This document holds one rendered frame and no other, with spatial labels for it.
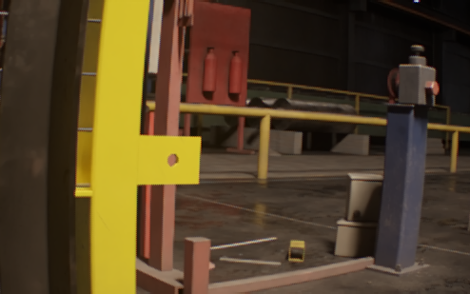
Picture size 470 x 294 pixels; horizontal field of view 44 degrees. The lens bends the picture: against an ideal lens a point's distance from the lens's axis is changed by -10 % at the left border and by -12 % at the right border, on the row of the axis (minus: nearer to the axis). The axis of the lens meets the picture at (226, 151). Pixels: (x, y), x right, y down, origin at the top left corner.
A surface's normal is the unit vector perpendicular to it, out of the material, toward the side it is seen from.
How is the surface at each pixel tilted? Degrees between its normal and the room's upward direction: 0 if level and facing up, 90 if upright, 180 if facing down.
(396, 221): 90
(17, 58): 90
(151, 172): 90
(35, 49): 90
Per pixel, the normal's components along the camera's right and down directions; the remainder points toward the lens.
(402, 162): -0.79, -0.01
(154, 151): 0.61, 0.07
